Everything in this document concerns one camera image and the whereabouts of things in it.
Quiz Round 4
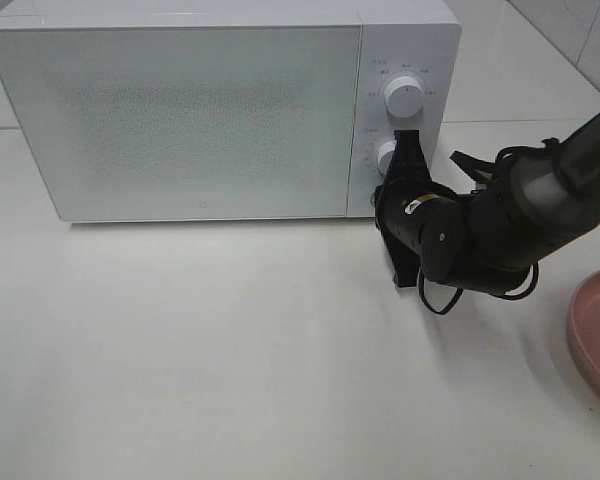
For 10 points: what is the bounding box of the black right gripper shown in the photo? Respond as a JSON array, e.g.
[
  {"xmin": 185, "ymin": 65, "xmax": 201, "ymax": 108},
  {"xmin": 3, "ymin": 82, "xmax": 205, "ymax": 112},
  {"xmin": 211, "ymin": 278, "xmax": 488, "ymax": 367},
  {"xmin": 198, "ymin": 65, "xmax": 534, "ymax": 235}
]
[{"xmin": 375, "ymin": 130, "xmax": 473, "ymax": 284}]

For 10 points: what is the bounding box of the pink round plate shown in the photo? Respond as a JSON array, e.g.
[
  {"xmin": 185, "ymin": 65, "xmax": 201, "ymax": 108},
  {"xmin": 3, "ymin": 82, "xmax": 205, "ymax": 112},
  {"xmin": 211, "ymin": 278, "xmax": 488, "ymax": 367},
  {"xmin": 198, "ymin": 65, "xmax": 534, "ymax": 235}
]
[{"xmin": 566, "ymin": 270, "xmax": 600, "ymax": 397}]

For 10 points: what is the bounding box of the white microwave door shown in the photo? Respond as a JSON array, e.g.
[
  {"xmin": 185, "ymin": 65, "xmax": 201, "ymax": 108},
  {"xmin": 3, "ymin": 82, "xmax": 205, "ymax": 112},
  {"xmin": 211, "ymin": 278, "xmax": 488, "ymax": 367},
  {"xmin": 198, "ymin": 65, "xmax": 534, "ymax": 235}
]
[{"xmin": 0, "ymin": 27, "xmax": 360, "ymax": 222}]

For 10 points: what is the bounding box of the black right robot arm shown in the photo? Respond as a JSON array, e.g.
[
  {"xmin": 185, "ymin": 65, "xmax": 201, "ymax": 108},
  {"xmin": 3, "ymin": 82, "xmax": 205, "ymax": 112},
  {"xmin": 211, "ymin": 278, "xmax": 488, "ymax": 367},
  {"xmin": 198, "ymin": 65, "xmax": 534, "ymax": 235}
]
[{"xmin": 375, "ymin": 113, "xmax": 600, "ymax": 297}]

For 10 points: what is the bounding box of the white lower timer knob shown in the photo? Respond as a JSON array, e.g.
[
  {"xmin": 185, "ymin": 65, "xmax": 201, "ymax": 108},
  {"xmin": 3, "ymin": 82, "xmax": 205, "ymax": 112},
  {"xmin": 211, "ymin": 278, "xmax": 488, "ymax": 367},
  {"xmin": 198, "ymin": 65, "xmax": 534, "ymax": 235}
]
[{"xmin": 376, "ymin": 140, "xmax": 396, "ymax": 177}]

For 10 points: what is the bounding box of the white upper power knob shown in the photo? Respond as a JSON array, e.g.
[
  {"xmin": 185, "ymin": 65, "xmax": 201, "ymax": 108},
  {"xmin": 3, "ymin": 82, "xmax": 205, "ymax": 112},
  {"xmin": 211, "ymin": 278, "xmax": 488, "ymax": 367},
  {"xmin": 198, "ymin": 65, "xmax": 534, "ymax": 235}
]
[{"xmin": 383, "ymin": 72, "xmax": 425, "ymax": 119}]

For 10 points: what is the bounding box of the white microwave oven body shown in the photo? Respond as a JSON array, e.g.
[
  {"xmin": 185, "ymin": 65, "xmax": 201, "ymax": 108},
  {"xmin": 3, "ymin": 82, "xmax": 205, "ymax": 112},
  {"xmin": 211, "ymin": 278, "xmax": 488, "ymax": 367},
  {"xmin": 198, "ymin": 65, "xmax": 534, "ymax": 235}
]
[{"xmin": 0, "ymin": 1, "xmax": 462, "ymax": 222}]

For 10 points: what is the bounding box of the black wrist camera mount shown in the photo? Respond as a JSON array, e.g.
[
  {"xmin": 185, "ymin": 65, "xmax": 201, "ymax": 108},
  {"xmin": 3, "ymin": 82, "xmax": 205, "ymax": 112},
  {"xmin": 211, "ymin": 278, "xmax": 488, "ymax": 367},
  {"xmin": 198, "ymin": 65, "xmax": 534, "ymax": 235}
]
[{"xmin": 375, "ymin": 215, "xmax": 420, "ymax": 288}]

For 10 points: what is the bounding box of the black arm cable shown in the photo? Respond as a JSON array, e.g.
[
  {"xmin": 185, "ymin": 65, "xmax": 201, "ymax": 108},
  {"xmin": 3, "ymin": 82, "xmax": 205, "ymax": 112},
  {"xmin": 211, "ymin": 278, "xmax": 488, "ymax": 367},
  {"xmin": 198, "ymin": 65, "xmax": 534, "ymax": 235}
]
[{"xmin": 415, "ymin": 261, "xmax": 539, "ymax": 317}]

